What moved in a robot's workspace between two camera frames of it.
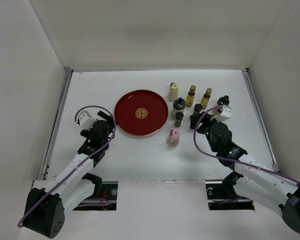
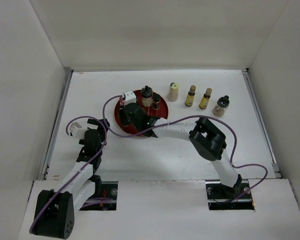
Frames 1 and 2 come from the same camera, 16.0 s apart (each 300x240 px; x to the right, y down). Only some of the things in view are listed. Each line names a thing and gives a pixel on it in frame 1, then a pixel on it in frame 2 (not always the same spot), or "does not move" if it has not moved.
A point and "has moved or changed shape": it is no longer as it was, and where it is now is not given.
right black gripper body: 208,133 -> 125,120
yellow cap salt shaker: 173,92 does not move
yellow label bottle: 205,99 does not move
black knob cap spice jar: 179,105 -> 147,96
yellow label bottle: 190,96 does not move
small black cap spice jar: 179,116 has moved or changed shape
